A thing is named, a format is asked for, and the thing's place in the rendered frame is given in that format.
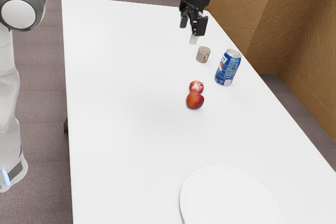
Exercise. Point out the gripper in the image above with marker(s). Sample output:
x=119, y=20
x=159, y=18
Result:
x=193, y=0

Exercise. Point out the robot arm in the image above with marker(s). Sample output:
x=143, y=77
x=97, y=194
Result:
x=15, y=14

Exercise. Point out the white plate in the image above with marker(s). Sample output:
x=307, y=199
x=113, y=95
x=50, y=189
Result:
x=228, y=197

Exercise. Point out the small tan cylinder cup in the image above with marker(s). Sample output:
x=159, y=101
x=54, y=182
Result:
x=203, y=54

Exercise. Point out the blue soda can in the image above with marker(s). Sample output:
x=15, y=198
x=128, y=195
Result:
x=227, y=68

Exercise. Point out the small red apple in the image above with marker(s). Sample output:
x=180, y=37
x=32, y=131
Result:
x=195, y=86

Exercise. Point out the red orange peach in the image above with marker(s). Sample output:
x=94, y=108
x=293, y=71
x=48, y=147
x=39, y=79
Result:
x=194, y=101

